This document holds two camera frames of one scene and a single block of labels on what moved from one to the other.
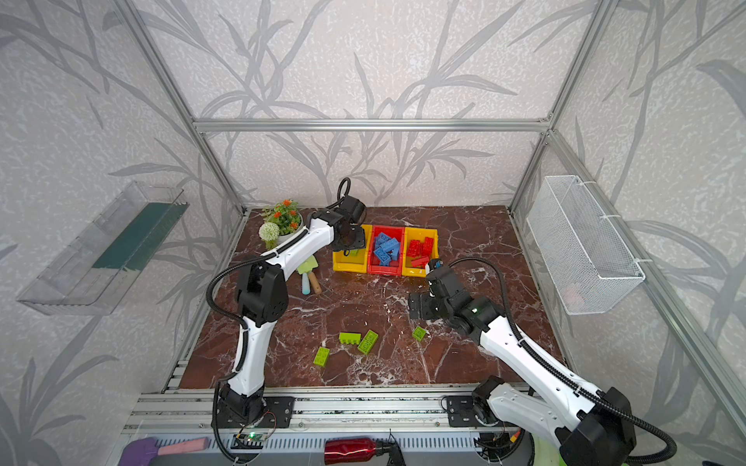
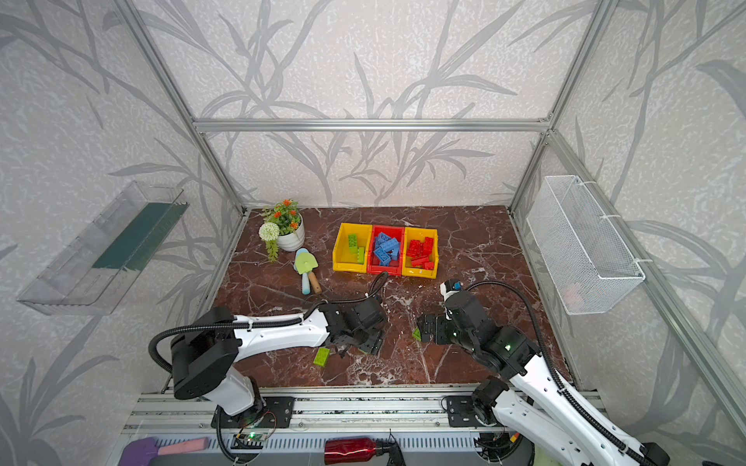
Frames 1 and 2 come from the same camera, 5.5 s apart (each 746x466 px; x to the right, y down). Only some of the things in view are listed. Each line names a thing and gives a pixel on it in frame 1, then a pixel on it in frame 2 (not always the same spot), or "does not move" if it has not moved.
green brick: (322, 356) does not move
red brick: (414, 249) does not move
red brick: (420, 262) does not move
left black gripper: (356, 238) → (361, 336)
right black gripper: (421, 306) → (435, 326)
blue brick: (382, 256) does not move
